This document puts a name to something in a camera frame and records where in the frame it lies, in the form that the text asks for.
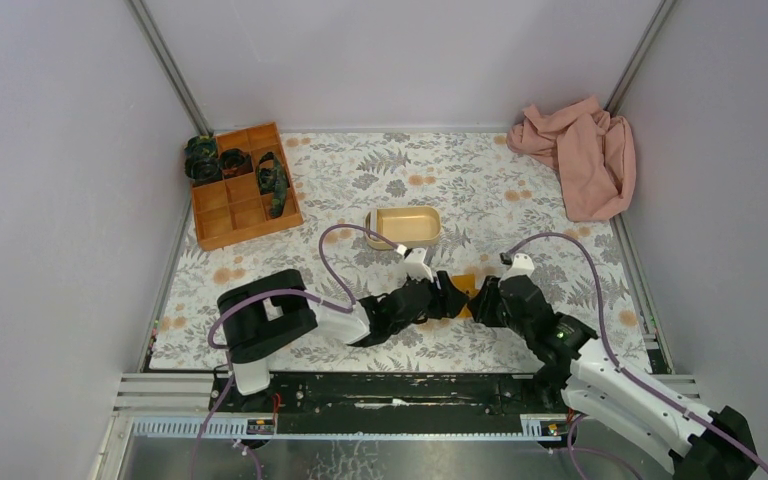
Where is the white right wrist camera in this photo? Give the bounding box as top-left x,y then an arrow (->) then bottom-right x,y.
500,252 -> 535,281

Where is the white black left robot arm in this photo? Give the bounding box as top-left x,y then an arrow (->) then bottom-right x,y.
208,269 -> 470,396

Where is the floral patterned table mat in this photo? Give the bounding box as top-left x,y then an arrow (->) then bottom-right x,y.
149,133 -> 649,370

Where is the dark camouflage strap in tray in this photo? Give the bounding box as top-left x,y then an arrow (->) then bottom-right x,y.
255,151 -> 291,220

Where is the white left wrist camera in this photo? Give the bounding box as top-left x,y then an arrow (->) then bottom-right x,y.
396,244 -> 435,282

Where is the beige oval plastic tray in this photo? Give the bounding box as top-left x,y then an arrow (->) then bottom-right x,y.
363,206 -> 442,248

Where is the orange compartment organizer tray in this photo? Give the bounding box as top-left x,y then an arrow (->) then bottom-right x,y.
185,122 -> 304,251

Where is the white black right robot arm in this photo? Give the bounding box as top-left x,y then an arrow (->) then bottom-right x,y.
468,275 -> 758,479

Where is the yellow leather card holder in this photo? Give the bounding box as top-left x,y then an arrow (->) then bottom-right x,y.
451,273 -> 479,319

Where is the dark rolled strap in tray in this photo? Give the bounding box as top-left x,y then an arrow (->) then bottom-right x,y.
218,148 -> 254,179

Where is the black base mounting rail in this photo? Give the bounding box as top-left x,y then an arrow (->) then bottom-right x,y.
208,372 -> 574,439

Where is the dark camouflage rolled strap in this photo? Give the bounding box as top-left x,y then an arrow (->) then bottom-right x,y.
183,135 -> 224,186

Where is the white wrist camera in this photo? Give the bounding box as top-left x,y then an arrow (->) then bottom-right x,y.
500,252 -> 535,281
396,244 -> 435,282

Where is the pink crumpled cloth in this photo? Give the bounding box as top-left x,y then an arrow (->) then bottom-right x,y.
506,96 -> 637,222

